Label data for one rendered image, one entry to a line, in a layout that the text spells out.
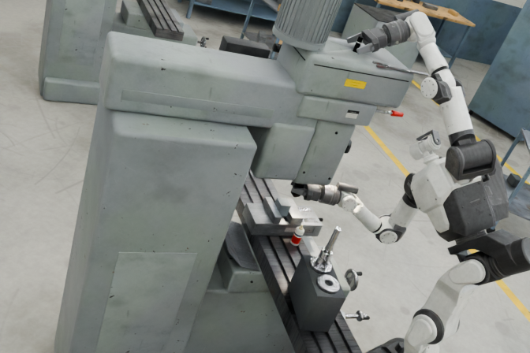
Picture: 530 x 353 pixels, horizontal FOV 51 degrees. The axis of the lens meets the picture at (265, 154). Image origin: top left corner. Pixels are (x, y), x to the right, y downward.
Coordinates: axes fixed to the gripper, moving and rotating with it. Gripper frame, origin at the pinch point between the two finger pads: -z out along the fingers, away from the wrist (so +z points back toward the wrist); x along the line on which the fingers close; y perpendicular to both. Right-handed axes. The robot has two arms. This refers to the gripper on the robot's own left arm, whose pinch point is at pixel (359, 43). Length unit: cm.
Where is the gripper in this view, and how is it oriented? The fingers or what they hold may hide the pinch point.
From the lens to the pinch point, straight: 217.9
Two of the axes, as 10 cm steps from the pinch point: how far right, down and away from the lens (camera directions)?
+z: 9.5, -3.0, 0.8
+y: -2.0, -7.8, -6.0
